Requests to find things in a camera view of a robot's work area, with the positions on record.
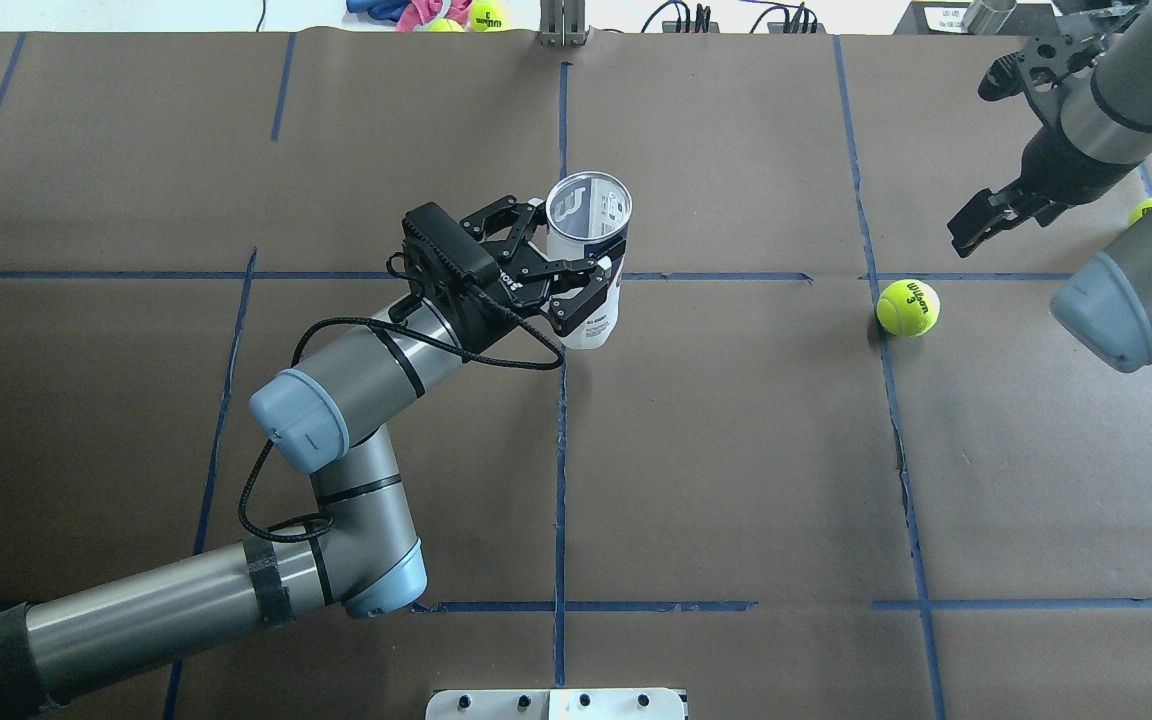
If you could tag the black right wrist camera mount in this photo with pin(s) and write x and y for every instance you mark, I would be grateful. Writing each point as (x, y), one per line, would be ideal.
(1080, 36)

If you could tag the pink cloth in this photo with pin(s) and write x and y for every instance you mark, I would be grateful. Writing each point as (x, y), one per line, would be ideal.
(420, 13)

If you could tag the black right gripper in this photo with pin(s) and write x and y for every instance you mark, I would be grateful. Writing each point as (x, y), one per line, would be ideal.
(1054, 167)

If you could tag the aluminium frame post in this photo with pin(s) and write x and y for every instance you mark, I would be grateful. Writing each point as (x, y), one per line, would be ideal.
(562, 23)

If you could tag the white pedestal column with base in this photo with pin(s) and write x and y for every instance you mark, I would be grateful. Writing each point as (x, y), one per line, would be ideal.
(559, 703)

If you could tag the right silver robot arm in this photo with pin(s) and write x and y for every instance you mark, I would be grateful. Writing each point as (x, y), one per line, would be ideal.
(1094, 101)

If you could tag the blue cloth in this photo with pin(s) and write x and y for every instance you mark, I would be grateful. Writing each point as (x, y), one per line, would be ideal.
(384, 11)

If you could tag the yellow Wilson tennis ball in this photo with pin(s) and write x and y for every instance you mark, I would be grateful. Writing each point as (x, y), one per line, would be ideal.
(908, 308)

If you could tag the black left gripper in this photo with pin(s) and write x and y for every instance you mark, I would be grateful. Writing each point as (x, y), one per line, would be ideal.
(489, 312)

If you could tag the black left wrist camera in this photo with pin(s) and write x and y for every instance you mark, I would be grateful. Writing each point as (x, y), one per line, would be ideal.
(437, 251)

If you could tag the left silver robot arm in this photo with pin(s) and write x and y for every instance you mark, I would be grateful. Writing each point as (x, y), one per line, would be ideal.
(325, 518)

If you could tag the spare yellow tennis ball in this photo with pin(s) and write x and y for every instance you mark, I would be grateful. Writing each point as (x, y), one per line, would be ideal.
(489, 16)

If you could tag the small metal cup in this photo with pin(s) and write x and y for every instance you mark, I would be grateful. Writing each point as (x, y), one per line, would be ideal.
(987, 17)

